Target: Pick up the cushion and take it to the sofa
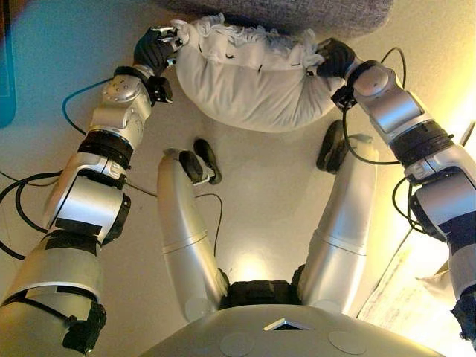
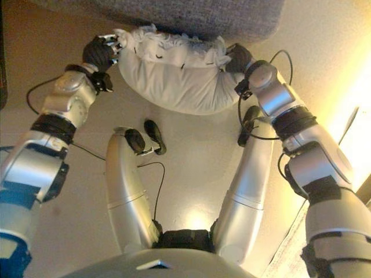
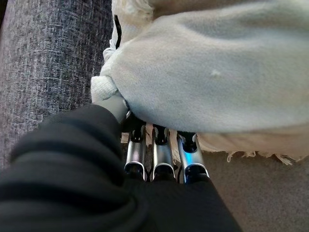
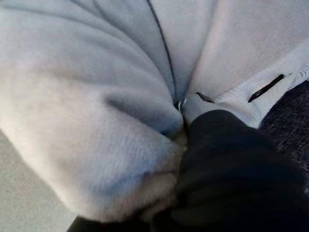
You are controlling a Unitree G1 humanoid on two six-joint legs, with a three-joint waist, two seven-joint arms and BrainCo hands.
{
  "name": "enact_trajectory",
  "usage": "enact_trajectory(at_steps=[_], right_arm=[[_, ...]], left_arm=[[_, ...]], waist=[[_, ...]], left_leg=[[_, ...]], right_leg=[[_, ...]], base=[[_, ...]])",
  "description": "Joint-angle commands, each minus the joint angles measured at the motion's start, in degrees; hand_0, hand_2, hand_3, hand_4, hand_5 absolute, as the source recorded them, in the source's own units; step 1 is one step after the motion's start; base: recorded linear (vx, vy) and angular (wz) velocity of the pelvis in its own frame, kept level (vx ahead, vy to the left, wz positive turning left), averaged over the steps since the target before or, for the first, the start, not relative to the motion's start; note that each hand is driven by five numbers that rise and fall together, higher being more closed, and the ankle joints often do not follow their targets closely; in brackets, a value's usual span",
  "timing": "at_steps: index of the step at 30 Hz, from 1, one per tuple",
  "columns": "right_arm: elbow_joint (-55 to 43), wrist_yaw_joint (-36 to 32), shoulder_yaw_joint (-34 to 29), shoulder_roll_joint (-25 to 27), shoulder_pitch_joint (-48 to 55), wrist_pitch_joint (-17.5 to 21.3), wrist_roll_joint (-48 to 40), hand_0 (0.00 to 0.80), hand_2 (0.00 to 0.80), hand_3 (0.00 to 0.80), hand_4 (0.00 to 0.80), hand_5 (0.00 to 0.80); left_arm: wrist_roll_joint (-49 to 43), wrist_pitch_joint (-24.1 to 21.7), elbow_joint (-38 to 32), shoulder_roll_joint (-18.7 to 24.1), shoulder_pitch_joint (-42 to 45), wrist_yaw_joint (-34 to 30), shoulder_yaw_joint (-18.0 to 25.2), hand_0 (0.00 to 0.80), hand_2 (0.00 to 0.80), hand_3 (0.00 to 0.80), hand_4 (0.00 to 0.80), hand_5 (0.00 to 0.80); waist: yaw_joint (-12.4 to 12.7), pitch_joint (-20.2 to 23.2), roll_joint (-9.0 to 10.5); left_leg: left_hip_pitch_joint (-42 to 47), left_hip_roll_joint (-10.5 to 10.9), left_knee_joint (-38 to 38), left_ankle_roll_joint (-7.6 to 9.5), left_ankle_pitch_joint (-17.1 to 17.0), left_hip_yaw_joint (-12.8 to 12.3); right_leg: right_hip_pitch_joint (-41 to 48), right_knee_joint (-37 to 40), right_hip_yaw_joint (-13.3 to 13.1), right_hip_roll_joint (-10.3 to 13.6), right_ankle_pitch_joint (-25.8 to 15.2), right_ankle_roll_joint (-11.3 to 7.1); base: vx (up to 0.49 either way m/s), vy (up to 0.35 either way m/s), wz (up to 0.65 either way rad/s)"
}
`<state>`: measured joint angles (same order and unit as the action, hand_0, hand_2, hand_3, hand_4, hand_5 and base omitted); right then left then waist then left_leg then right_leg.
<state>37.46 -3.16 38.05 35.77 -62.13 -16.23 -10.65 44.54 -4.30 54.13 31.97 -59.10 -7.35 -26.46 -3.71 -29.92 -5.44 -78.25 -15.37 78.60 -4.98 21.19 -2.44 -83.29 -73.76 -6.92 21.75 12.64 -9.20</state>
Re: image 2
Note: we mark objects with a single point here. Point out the right silver robot leg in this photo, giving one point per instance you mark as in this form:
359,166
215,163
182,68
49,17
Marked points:
249,185

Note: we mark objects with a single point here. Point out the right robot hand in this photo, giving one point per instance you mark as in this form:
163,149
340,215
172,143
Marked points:
239,58

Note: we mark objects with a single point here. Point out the white fringed cushion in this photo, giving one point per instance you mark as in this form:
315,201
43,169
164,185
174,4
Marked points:
179,84

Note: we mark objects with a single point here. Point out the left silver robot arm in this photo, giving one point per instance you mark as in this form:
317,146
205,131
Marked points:
37,162

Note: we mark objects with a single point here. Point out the left silver robot leg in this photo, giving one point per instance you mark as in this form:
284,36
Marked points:
124,185

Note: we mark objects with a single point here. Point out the grey robot torso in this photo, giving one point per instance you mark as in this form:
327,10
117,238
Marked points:
139,265

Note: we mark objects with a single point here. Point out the grey fabric armchair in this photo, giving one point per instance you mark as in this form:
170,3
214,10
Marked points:
188,17

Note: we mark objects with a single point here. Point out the silver robot leg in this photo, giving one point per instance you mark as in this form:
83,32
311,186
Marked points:
124,185
249,185

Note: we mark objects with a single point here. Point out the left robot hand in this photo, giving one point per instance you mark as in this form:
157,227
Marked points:
97,53

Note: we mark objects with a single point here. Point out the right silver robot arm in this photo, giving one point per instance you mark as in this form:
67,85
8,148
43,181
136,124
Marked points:
316,150

